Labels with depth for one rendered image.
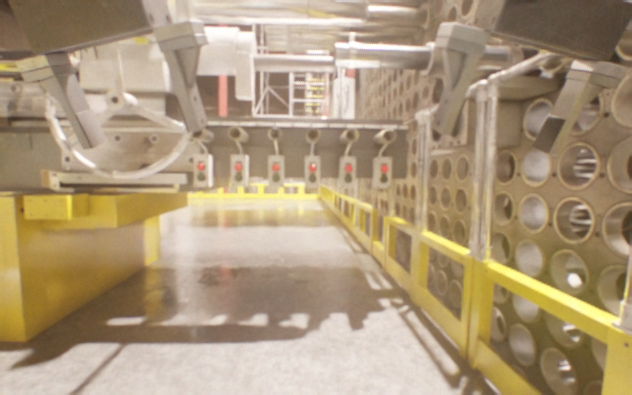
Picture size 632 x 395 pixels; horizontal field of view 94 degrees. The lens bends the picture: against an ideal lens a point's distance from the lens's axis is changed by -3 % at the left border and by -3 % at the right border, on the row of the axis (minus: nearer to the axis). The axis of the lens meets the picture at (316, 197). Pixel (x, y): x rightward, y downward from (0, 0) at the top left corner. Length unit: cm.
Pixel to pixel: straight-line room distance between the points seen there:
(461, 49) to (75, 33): 36
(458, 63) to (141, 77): 156
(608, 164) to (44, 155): 276
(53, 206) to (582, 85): 155
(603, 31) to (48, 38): 53
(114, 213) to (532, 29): 148
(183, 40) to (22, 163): 185
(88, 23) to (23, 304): 144
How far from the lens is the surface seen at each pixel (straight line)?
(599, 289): 202
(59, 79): 43
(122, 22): 36
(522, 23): 36
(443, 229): 340
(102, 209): 158
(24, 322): 174
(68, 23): 39
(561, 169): 216
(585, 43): 41
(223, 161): 158
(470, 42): 35
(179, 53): 35
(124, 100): 90
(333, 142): 159
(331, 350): 133
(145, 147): 175
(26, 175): 213
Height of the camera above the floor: 69
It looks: 5 degrees down
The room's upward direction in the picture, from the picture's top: 1 degrees clockwise
